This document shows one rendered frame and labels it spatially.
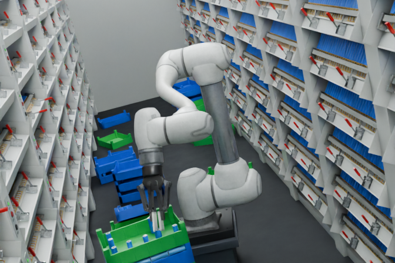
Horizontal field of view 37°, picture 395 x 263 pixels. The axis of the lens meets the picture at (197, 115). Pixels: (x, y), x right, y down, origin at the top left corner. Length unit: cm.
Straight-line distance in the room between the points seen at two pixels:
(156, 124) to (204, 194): 68
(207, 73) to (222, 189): 53
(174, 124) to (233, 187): 67
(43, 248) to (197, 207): 78
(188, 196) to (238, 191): 23
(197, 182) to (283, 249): 57
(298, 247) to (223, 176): 56
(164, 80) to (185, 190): 55
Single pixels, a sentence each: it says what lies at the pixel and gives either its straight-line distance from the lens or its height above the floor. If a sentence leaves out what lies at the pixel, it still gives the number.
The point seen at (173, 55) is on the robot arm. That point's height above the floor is 105.
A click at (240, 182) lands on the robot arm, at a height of 44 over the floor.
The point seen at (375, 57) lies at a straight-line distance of 189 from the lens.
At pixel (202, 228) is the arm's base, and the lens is 280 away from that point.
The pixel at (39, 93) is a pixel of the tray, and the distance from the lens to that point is 313.
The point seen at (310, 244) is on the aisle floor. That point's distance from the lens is 301.
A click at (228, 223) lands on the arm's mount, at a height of 23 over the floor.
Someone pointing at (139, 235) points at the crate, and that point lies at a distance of 235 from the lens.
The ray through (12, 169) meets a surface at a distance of 204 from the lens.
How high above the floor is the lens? 146
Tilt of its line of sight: 15 degrees down
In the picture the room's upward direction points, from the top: 14 degrees counter-clockwise
